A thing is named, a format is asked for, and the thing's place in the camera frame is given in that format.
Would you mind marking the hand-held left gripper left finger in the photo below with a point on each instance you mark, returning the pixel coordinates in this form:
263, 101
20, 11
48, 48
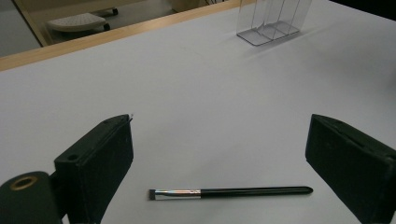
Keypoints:
93, 168

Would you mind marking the clear acrylic brush organizer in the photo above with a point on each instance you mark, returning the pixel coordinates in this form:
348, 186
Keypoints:
258, 35

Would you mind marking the wooden table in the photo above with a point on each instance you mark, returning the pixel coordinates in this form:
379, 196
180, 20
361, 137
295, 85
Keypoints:
93, 39

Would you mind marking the light wooden desk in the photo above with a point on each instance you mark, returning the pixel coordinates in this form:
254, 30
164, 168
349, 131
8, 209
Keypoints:
62, 3

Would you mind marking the thin black flat-tip makeup brush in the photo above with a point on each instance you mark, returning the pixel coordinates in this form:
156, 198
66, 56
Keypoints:
249, 191

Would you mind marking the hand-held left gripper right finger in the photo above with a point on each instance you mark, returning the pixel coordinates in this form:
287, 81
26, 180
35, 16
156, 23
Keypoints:
351, 168

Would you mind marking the wheeled footrest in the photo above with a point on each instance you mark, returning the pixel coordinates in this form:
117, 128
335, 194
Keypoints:
76, 21

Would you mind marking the black curtain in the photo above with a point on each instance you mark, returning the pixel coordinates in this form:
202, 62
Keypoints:
373, 6

